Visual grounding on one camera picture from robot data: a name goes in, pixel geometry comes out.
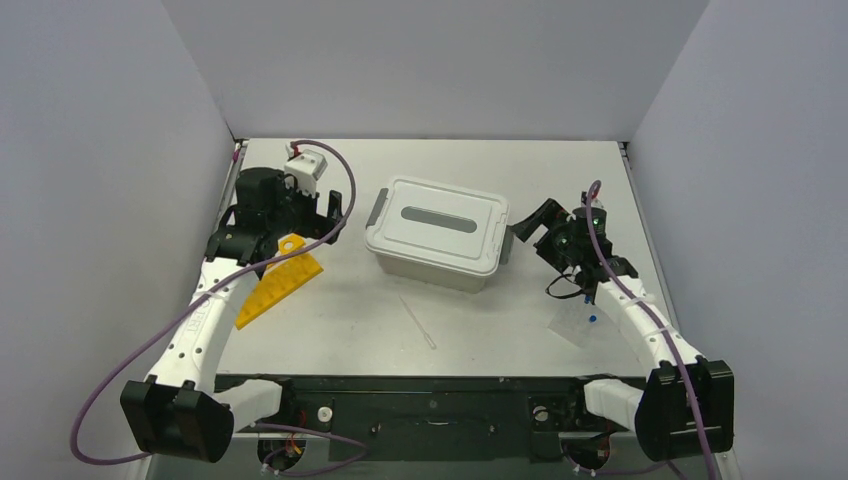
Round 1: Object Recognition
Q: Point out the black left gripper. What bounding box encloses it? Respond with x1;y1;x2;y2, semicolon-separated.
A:
268;171;344;244

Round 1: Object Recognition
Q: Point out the yellow test tube rack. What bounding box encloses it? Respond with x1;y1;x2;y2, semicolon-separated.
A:
235;253;323;330

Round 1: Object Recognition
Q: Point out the white bin lid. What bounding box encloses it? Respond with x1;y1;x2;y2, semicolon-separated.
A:
364;175;511;278

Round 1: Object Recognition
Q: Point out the beige plastic bin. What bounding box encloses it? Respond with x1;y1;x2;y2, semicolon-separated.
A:
364;187;517;295

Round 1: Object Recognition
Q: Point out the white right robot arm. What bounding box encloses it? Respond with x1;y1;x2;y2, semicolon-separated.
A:
508;198;735;462

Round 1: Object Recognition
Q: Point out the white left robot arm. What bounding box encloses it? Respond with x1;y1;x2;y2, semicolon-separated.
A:
120;167;350;463

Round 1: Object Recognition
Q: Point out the clear glass stirring rod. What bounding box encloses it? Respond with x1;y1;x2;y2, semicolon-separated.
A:
398;295;437;351

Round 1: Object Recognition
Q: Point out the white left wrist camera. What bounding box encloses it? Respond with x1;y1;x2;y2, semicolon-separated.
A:
283;146;328;197

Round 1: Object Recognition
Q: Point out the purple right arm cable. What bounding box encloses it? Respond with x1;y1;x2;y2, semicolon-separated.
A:
563;180;723;480

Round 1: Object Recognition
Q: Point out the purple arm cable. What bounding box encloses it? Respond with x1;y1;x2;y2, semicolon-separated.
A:
563;180;723;480
69;139;369;478

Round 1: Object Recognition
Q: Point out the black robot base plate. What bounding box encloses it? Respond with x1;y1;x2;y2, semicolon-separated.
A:
218;374;700;465

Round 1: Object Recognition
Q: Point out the aluminium rail frame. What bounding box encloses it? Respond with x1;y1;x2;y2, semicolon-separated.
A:
132;390;735;480

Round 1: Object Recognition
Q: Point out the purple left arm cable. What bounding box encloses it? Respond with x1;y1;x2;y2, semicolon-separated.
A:
69;139;369;478

